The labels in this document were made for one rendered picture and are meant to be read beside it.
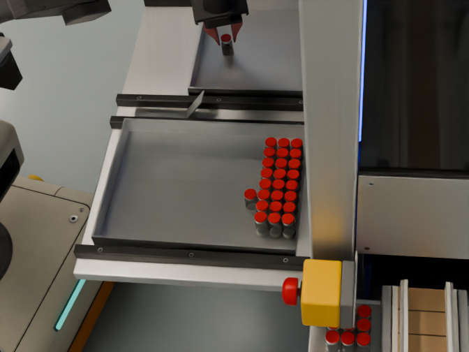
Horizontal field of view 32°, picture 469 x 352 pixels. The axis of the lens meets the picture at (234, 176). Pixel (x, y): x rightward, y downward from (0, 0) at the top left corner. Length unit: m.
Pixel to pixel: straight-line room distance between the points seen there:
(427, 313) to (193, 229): 0.41
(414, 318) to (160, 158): 0.55
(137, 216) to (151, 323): 0.93
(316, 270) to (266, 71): 0.56
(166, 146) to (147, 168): 0.06
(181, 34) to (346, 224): 0.72
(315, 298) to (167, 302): 1.24
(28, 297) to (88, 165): 0.69
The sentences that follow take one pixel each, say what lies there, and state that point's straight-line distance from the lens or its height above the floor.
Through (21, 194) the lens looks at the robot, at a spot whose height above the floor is 0.28.
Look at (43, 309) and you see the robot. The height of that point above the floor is 0.28.
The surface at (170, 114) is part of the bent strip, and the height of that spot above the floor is 0.88.
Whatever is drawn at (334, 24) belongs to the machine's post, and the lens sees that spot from 0.84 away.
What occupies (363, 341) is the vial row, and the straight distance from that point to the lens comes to 1.22.
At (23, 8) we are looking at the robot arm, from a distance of 1.04.
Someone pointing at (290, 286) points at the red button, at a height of 1.01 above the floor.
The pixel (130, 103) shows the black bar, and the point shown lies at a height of 0.89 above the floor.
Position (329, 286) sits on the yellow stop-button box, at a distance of 1.14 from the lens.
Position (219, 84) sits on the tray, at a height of 0.88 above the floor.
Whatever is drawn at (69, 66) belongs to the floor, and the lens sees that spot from 2.99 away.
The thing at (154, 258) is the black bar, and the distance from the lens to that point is 1.35.
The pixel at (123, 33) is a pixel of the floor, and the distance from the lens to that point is 3.06.
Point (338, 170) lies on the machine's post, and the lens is 1.02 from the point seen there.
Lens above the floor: 2.03
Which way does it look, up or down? 53 degrees down
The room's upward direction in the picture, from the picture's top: 9 degrees counter-clockwise
